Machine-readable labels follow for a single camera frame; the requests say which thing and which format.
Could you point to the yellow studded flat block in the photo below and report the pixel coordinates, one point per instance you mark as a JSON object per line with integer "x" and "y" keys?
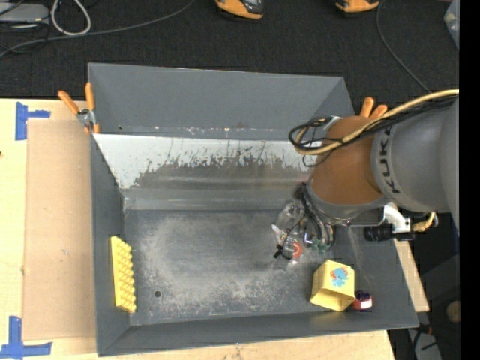
{"x": 123, "y": 274}

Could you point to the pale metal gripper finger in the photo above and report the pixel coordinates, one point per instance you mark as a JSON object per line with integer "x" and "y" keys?
{"x": 294, "y": 251}
{"x": 288, "y": 218}

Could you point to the yellow cup with blue elephant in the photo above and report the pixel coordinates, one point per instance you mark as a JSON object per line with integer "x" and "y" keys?
{"x": 332, "y": 287}

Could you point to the brown cardboard board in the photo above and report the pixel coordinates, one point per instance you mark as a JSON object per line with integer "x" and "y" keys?
{"x": 56, "y": 219}

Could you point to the black cylinder on white bracket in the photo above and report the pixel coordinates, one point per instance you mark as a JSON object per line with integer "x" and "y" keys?
{"x": 393, "y": 225}

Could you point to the grey metal bin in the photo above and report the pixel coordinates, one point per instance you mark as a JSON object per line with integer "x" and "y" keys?
{"x": 210, "y": 261}

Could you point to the small red and white toy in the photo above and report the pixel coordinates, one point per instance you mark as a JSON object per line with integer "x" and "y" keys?
{"x": 363, "y": 301}

